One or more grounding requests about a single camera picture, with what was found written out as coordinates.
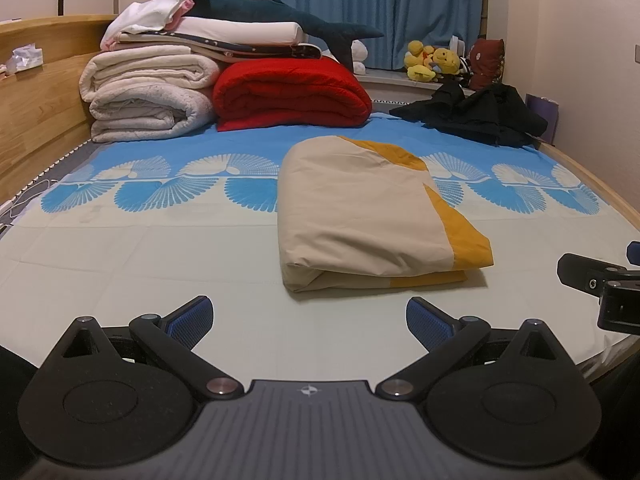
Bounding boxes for blue and white printed bedsheet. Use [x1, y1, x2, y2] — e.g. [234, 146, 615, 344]
[0, 110, 640, 376]

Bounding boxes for dark red cushion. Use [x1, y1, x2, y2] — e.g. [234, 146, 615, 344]
[470, 37, 506, 92]

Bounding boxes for wooden bed frame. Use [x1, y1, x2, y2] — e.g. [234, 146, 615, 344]
[0, 14, 640, 233]

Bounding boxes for white plush toy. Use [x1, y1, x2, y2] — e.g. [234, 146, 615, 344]
[350, 40, 369, 73]

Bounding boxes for white tissue pack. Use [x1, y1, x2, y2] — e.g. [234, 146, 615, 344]
[5, 42, 45, 73]

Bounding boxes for cream folded blanket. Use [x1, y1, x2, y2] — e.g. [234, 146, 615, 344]
[80, 44, 222, 103]

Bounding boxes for purple bag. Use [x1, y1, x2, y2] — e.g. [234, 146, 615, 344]
[526, 92, 560, 143]

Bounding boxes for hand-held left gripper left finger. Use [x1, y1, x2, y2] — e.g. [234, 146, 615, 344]
[60, 296, 245, 401]

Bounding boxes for white pillow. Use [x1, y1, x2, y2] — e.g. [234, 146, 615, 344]
[175, 16, 306, 47]

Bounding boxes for white fluffy folded blanket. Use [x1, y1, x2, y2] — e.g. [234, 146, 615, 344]
[90, 87, 217, 143]

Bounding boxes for white window sill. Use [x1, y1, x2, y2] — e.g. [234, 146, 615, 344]
[357, 71, 476, 116]

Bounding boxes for black clothes pile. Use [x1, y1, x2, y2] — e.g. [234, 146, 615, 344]
[389, 80, 549, 148]

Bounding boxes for dark blue shark plush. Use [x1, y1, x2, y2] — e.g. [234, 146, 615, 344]
[187, 0, 385, 71]

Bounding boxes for blue curtain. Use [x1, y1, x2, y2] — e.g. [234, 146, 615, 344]
[269, 0, 486, 70]

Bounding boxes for red folded quilt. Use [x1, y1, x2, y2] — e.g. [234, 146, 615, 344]
[212, 56, 373, 132]

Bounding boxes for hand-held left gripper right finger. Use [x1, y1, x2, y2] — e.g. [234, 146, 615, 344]
[375, 297, 561, 401]

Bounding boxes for yellow plush toy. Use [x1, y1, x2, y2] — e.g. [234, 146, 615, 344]
[432, 47, 461, 77]
[405, 40, 438, 83]

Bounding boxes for beige and yellow hooded jacket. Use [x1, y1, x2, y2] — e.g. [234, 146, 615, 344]
[277, 135, 495, 293]

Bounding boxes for white and pink cloth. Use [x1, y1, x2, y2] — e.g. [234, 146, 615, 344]
[100, 0, 195, 52]

